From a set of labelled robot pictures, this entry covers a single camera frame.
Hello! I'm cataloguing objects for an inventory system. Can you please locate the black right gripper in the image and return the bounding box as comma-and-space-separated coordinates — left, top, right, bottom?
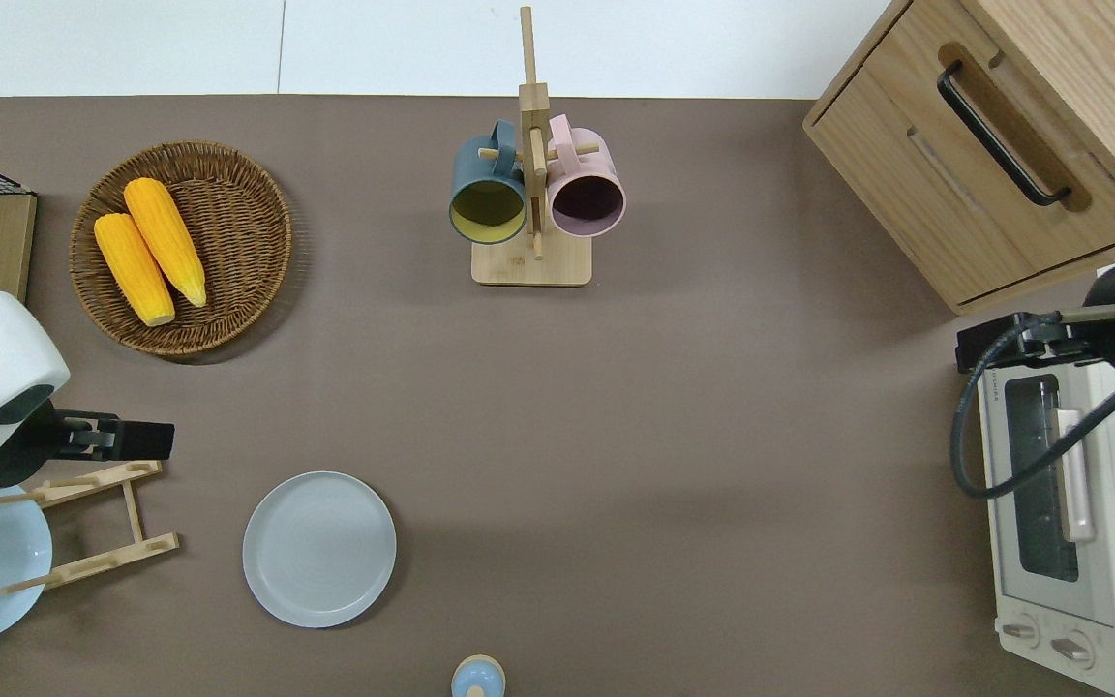
955, 311, 1102, 375

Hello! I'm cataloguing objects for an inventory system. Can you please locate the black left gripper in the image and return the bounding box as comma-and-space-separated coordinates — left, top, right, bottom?
52, 410, 175, 464

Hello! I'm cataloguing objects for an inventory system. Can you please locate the gray plate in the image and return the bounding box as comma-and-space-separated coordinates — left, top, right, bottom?
242, 471, 398, 628

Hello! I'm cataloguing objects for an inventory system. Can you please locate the wooden plate rack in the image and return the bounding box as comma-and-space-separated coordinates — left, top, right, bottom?
0, 460, 181, 595

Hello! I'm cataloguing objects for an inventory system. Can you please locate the yellow corn cob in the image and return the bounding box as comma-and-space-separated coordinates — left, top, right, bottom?
94, 213, 176, 327
124, 177, 208, 309

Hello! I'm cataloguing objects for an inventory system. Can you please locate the wooden drawer cabinet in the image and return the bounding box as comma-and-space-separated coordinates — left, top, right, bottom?
802, 0, 1115, 316

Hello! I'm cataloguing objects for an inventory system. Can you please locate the brown wicker basket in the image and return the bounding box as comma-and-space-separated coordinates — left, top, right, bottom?
70, 141, 292, 357

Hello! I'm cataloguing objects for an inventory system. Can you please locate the wooden mug tree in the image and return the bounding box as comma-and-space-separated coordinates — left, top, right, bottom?
471, 6, 593, 287

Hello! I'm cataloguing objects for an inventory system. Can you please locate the dark blue mug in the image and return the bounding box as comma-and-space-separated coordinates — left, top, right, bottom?
449, 119, 527, 245

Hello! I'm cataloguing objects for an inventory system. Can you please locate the pink mug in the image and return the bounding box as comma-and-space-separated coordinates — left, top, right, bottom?
546, 114, 627, 239

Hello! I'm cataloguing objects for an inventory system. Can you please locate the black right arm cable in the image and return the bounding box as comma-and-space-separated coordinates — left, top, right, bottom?
950, 315, 1115, 500

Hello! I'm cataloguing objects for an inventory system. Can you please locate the black drawer handle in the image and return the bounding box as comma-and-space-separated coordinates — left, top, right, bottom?
937, 60, 1072, 207

